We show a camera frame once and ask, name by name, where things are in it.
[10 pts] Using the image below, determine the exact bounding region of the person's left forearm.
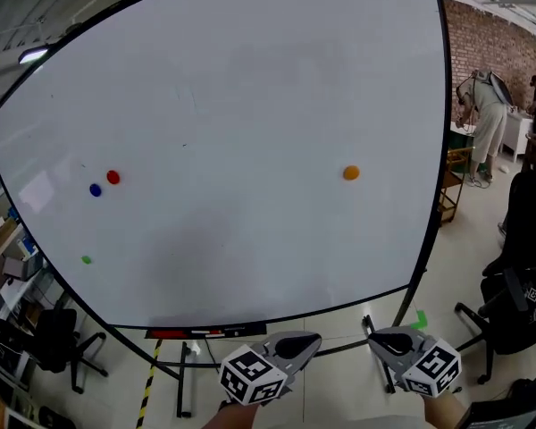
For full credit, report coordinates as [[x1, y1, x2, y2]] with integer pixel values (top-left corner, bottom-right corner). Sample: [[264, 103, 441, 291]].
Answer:
[[203, 400, 263, 429]]

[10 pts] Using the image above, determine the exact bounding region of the wooden cart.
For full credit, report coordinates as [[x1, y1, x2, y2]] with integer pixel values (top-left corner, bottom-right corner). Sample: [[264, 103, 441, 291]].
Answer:
[[438, 147, 469, 228]]

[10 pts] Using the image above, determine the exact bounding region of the yellow black striped floor tape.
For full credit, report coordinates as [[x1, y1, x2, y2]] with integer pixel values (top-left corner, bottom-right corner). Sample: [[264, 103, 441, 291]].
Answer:
[[135, 338, 164, 429]]

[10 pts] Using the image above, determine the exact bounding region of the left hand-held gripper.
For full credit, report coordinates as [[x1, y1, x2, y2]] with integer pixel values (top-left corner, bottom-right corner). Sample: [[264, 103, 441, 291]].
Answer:
[[219, 331, 322, 408]]

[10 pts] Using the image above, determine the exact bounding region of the red and black board eraser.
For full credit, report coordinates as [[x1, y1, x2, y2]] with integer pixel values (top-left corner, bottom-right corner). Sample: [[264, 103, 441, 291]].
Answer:
[[145, 321, 268, 341]]

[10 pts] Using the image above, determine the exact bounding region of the green bin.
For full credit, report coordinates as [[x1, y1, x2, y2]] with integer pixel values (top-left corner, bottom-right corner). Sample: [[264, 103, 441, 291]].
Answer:
[[448, 122, 475, 151]]

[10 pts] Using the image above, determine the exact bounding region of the dark laptop screen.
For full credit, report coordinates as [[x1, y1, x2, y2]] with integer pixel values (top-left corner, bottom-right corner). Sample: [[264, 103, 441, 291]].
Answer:
[[456, 399, 536, 429]]

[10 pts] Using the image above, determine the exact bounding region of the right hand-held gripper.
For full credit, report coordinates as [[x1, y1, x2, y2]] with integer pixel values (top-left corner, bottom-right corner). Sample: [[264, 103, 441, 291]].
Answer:
[[367, 326, 463, 400]]

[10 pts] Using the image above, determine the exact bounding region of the ceiling light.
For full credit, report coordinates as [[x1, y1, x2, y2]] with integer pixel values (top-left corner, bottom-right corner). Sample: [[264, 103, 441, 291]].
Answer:
[[18, 46, 51, 65]]

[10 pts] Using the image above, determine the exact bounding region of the green floor tape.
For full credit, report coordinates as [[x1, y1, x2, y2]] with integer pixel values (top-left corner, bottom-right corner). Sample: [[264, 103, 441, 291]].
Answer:
[[409, 309, 431, 331]]

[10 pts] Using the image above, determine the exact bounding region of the black office chair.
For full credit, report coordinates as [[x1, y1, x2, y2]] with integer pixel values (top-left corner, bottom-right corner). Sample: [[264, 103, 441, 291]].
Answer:
[[454, 147, 536, 384], [34, 307, 109, 395]]

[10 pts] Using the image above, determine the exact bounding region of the cluttered storage shelf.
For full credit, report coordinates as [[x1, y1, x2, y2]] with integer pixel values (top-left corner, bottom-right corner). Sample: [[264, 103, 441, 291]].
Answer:
[[0, 149, 72, 429]]

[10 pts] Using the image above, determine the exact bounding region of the white whiteboard with black stand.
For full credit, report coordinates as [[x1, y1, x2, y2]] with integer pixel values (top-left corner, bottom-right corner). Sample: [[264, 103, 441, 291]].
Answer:
[[0, 0, 452, 419]]

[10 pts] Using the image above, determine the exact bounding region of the white table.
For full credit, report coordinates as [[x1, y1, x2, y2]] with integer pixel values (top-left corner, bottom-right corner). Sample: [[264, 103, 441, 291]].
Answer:
[[499, 112, 535, 164]]

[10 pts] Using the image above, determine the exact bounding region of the person's right forearm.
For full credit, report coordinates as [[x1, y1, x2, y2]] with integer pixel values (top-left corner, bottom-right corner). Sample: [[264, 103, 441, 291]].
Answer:
[[422, 391, 471, 429]]

